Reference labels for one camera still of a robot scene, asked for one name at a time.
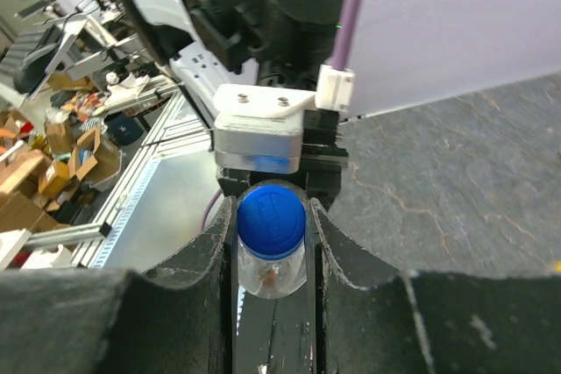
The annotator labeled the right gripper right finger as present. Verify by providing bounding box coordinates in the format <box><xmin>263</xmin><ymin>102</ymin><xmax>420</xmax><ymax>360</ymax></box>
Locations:
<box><xmin>309</xmin><ymin>200</ymin><xmax>560</xmax><ymax>373</ymax></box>

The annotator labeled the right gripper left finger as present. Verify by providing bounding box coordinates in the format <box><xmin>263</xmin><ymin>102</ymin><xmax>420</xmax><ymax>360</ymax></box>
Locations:
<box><xmin>1</xmin><ymin>197</ymin><xmax>234</xmax><ymax>373</ymax></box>

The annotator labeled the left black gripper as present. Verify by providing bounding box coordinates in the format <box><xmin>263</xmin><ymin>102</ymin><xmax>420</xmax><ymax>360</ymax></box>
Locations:
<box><xmin>217</xmin><ymin>110</ymin><xmax>349</xmax><ymax>210</ymax></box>

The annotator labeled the clear blue label bottle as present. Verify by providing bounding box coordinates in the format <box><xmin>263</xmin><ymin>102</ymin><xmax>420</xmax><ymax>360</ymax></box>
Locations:
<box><xmin>237</xmin><ymin>180</ymin><xmax>307</xmax><ymax>300</ymax></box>

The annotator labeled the blue bottle cap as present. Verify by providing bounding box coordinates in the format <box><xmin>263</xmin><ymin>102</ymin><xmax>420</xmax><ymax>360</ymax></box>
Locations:
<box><xmin>238</xmin><ymin>185</ymin><xmax>306</xmax><ymax>260</ymax></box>

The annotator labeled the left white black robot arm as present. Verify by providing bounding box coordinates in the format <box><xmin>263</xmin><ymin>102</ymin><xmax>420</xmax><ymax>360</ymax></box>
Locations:
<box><xmin>122</xmin><ymin>0</ymin><xmax>348</xmax><ymax>208</ymax></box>

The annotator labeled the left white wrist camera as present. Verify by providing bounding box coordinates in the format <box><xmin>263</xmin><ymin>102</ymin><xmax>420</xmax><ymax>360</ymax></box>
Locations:
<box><xmin>213</xmin><ymin>65</ymin><xmax>355</xmax><ymax>174</ymax></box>

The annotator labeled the white cable duct rail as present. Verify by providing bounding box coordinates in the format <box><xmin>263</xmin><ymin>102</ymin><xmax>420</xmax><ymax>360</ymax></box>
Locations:
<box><xmin>71</xmin><ymin>156</ymin><xmax>159</xmax><ymax>269</ymax></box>

